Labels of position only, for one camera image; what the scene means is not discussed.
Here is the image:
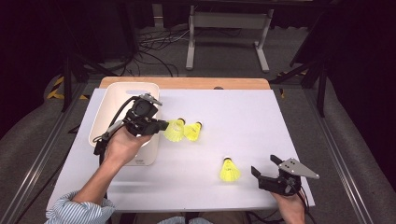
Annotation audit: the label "black tripod stand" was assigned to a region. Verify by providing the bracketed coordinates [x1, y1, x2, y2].
[269, 59, 328, 119]
[60, 52, 118, 113]

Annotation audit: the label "black floor cables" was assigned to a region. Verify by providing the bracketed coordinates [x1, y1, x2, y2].
[102, 27, 244, 78]

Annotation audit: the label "white metal stand frame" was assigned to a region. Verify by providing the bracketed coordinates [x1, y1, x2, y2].
[185, 4, 275, 74]

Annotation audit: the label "yellow shuttlecock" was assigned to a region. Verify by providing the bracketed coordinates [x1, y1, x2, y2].
[183, 121, 204, 143]
[219, 157, 242, 183]
[163, 118, 187, 143]

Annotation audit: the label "aluminium floor rail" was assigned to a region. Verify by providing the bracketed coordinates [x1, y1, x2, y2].
[303, 88, 379, 224]
[0, 82, 90, 224]

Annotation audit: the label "person's right hand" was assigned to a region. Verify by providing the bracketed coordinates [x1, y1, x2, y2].
[270, 189, 307, 224]

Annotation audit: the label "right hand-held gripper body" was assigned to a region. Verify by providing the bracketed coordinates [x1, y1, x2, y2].
[257, 157, 320, 197]

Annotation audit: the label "yellow black hazard tape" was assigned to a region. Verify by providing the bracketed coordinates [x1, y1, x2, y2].
[46, 76, 90, 101]

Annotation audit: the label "person's left hand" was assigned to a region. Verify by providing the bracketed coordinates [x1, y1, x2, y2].
[104, 125, 153, 167]

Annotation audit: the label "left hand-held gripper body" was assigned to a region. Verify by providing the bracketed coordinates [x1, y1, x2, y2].
[121, 92, 163, 138]

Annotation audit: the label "person's striped shirt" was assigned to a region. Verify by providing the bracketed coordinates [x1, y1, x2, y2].
[45, 189, 216, 224]

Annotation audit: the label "white table sheet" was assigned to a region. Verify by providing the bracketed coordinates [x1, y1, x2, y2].
[46, 88, 316, 213]

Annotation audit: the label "right hand-held gripper cable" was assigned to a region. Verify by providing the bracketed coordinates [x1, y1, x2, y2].
[295, 186, 313, 224]

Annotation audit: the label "white plastic storage bin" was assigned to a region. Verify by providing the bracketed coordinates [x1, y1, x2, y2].
[88, 81, 163, 167]

